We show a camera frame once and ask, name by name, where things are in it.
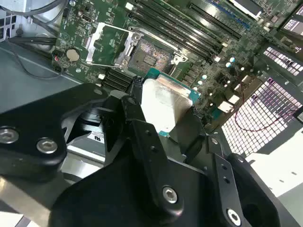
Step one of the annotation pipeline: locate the silver topped green CPU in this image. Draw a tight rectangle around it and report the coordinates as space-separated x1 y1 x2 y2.
141 67 202 138

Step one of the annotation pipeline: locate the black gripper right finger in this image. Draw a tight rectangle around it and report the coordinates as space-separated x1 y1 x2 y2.
169 107 245 227

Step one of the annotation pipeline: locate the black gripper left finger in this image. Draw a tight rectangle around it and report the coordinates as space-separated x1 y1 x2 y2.
0 77 185 217

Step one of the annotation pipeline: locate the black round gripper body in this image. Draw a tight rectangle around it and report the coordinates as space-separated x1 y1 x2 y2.
51 148 296 227

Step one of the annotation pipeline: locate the metal socket cover frame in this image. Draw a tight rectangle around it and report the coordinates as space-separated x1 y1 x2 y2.
85 22 144 70

